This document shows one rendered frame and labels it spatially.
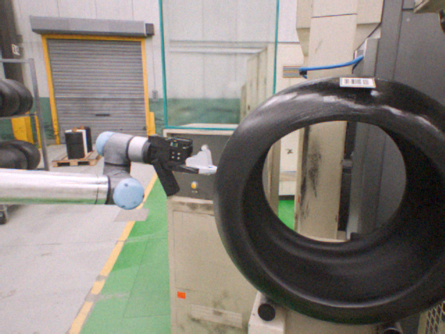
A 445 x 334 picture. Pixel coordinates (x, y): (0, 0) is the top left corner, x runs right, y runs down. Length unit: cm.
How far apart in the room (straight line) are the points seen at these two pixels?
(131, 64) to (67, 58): 178
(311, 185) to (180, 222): 81
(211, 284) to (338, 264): 88
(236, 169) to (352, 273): 51
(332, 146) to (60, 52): 987
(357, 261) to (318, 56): 63
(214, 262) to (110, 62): 887
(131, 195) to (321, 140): 62
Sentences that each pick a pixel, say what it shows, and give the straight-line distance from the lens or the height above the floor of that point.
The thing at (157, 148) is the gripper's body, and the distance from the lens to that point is 86.
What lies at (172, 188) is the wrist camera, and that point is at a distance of 86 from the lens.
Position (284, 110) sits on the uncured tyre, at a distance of 64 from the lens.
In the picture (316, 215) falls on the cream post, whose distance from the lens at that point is 111.
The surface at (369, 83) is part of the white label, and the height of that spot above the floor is 145.
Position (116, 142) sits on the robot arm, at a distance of 90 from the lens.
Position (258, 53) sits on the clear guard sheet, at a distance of 143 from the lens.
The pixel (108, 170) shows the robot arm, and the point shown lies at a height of 122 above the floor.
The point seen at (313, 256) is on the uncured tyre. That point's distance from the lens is 103.
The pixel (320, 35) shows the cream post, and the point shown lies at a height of 160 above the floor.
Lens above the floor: 142
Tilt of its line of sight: 13 degrees down
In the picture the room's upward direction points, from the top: straight up
